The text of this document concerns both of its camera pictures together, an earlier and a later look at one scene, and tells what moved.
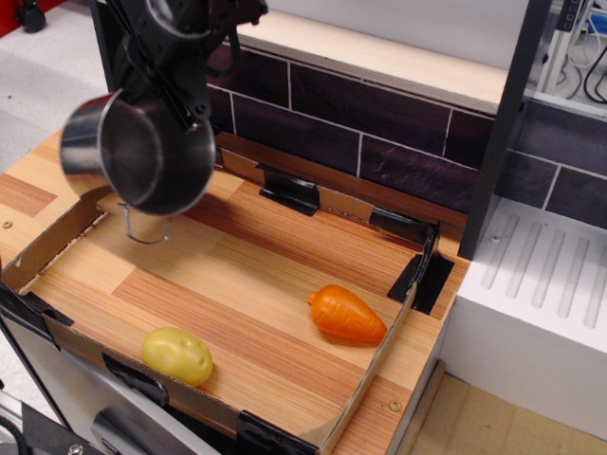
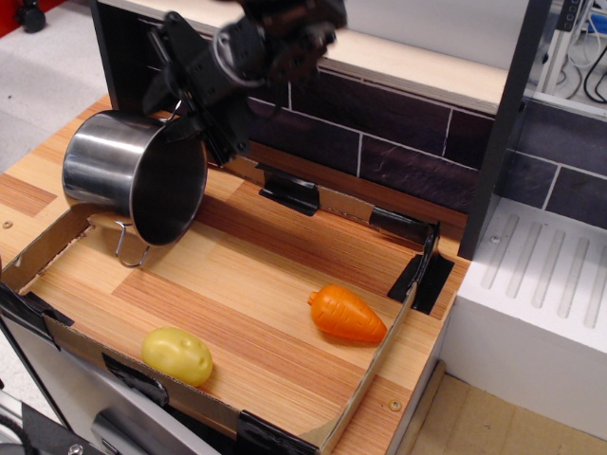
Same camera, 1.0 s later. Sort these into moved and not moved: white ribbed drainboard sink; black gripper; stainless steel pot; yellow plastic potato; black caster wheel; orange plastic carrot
Moved: black gripper; stainless steel pot
Not moved: yellow plastic potato; white ribbed drainboard sink; black caster wheel; orange plastic carrot
